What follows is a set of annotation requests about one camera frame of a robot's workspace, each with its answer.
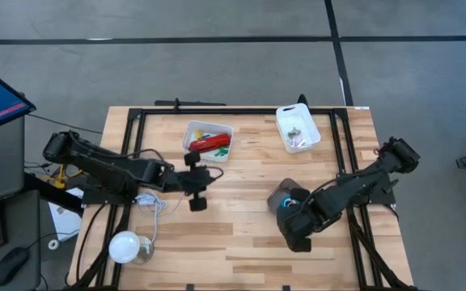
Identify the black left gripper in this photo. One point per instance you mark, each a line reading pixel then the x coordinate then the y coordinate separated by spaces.
pixel 184 180

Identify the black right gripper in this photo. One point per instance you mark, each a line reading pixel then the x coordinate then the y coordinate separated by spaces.
pixel 297 218

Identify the red stapler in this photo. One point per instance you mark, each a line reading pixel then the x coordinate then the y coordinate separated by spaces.
pixel 210 143

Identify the light blue tape roll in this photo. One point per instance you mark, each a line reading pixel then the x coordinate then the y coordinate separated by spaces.
pixel 285 201

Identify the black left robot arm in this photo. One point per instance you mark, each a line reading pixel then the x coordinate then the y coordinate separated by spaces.
pixel 107 169

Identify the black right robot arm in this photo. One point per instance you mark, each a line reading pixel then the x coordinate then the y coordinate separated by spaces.
pixel 358 186

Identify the white plastic bin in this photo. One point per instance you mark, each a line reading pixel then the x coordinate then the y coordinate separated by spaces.
pixel 293 117
pixel 225 128

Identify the black stand foot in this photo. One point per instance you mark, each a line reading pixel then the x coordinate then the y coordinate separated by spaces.
pixel 188 103
pixel 302 101

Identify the clear glass lamp base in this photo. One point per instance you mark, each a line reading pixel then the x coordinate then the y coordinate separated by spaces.
pixel 146 248

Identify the white dome lamp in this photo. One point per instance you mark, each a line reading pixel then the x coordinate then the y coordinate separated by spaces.
pixel 124 246

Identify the yellow clamp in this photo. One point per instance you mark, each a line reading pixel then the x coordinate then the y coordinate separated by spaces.
pixel 60 180

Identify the white paper sheet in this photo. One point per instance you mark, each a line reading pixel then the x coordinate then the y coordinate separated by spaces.
pixel 65 220

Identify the grey side desk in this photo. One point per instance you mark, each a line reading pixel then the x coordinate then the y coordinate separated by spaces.
pixel 2 169

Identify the black computer mouse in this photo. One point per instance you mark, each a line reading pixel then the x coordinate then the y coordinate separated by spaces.
pixel 8 264

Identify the black aluminium table frame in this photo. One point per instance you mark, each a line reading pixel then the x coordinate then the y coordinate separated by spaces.
pixel 237 110

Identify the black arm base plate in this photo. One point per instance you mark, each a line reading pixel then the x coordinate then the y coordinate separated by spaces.
pixel 382 198
pixel 95 198

